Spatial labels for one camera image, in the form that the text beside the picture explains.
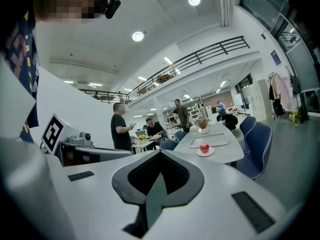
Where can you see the whiteboard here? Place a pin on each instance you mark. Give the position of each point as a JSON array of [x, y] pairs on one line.
[[238, 101]]

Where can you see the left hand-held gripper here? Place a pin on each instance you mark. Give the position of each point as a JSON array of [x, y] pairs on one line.
[[53, 134]]

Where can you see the yellow green frame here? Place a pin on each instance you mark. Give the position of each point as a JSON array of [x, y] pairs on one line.
[[295, 115]]

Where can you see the yellow flat object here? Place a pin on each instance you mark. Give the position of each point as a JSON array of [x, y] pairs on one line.
[[156, 135]]

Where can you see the blue wall poster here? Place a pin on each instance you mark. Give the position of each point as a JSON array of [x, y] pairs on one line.
[[275, 57]]

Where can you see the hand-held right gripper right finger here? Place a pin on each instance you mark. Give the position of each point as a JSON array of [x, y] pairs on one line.
[[197, 184]]

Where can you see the black framed glass window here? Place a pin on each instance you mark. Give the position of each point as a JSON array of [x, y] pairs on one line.
[[275, 9]]

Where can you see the red apple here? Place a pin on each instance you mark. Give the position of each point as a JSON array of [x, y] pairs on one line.
[[204, 147]]

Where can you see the white round saucer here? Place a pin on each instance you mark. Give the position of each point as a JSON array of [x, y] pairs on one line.
[[211, 152]]

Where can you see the dark blue padded chair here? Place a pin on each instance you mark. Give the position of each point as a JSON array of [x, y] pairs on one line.
[[247, 127], [168, 145], [180, 135], [255, 149]]

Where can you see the white ceiling pipe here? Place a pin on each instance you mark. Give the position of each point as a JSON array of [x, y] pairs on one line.
[[226, 4]]

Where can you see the reddish dried plant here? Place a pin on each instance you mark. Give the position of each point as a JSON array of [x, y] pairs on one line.
[[203, 123]]

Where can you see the white side table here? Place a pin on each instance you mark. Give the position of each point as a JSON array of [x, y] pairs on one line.
[[142, 144]]

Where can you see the person's head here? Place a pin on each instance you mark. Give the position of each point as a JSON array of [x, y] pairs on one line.
[[62, 4]]

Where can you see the sunflower bouquet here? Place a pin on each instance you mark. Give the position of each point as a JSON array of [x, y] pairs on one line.
[[142, 137]]

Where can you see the black bag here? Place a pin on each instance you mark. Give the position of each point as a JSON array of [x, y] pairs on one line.
[[278, 107]]

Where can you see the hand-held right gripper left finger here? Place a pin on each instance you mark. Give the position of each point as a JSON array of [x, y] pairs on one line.
[[120, 181]]

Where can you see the white lobed vase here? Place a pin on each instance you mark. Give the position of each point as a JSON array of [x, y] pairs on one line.
[[204, 131]]

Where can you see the person's black printed jersey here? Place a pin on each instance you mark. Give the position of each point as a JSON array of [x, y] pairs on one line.
[[22, 59]]

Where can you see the black metal railing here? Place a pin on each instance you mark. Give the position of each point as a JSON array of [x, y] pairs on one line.
[[197, 56]]

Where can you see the white lockers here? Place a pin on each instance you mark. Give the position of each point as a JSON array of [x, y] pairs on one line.
[[260, 99]]

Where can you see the grey laptop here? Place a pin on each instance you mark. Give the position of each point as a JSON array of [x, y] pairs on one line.
[[139, 133]]

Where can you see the pink coat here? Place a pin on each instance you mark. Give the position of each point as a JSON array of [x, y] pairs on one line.
[[283, 91]]

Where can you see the clothes rack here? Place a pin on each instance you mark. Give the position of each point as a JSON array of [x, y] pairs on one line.
[[287, 70]]

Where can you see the black head-worn camera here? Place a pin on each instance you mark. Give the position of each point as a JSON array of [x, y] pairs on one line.
[[111, 7]]

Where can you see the grey rectangular tray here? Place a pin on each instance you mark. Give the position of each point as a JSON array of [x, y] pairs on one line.
[[212, 139]]

